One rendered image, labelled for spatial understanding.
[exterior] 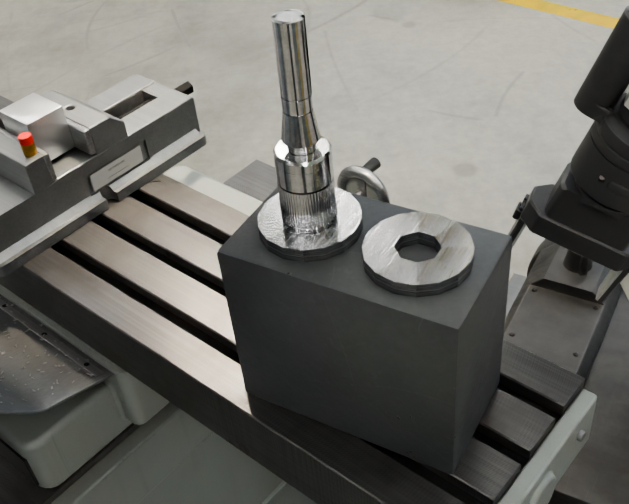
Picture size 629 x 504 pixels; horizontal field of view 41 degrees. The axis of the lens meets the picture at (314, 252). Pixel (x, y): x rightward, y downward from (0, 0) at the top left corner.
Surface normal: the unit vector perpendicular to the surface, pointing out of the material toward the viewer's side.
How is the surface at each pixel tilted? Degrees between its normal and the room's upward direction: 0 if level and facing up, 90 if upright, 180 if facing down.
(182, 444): 90
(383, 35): 0
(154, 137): 90
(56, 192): 90
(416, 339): 90
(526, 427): 0
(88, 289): 0
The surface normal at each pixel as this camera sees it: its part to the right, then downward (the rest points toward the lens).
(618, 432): -0.08, -0.75
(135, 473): 0.76, 0.37
